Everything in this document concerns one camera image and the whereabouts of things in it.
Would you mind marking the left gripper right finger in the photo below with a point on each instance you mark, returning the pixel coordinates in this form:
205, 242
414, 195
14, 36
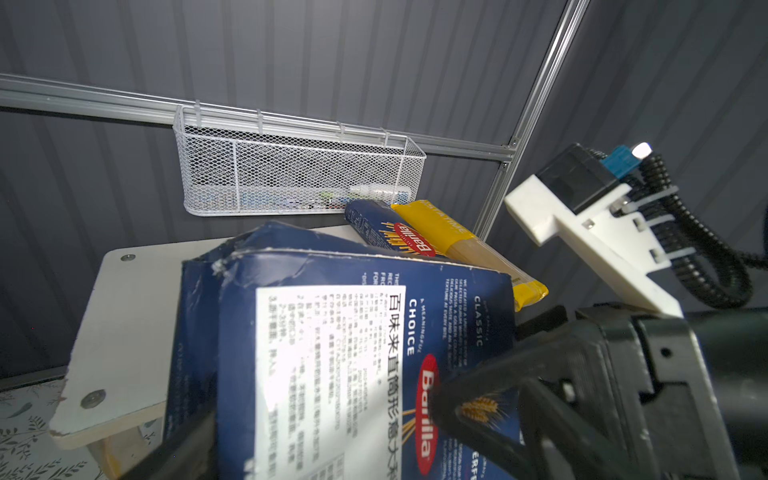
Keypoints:
562, 445

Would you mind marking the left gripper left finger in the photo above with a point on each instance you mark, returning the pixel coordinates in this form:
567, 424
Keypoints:
189, 453

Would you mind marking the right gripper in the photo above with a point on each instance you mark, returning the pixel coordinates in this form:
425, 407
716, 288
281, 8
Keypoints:
683, 398

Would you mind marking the yellow Pasta Time bag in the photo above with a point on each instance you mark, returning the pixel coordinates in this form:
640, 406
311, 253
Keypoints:
458, 243

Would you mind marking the dark blue Barilla box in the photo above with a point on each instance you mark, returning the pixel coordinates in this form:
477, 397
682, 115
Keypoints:
317, 356

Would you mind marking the blue Barilla spaghetti box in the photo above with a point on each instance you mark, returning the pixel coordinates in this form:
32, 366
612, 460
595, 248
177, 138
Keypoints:
380, 226

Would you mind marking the white two-tier shelf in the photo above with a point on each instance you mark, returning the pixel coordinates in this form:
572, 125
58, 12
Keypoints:
118, 374

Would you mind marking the floral table mat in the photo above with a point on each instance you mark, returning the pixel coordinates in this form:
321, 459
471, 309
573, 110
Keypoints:
27, 451

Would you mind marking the items in white basket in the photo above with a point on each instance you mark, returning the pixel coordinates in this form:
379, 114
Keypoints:
320, 198

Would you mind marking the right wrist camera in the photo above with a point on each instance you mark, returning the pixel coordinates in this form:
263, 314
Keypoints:
582, 197

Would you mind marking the white wire mesh basket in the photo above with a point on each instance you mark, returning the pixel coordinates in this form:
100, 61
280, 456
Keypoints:
220, 154

